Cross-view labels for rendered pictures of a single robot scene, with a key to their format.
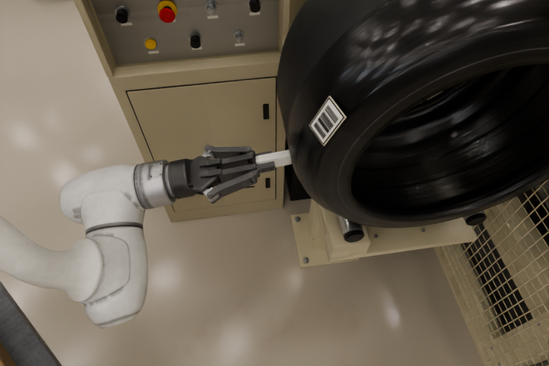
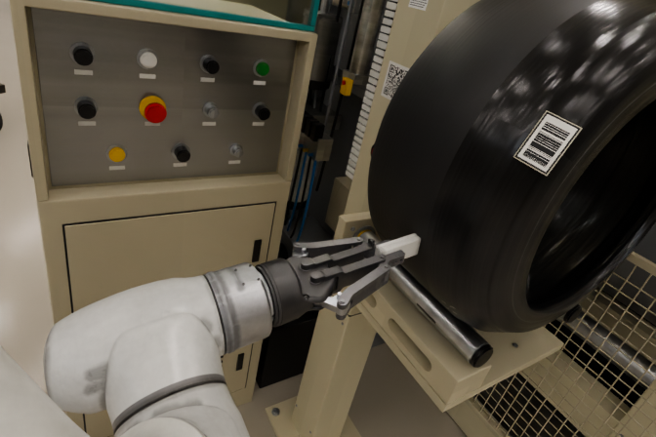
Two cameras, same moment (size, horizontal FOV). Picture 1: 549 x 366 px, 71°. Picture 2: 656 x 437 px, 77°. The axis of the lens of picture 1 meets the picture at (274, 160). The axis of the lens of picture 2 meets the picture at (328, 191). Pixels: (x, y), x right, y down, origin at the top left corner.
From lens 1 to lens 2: 0.45 m
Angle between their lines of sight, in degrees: 33
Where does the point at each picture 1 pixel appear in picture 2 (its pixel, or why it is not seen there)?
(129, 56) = (77, 173)
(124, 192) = (199, 318)
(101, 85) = not seen: outside the picture
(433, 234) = (526, 347)
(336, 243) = (458, 376)
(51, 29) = not seen: outside the picture
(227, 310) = not seen: outside the picture
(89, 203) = (133, 347)
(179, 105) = (143, 247)
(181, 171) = (290, 272)
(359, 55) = (574, 61)
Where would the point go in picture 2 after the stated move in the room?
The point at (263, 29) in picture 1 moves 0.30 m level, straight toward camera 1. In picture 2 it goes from (264, 144) to (308, 206)
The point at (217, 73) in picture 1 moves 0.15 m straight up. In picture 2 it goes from (207, 196) to (211, 137)
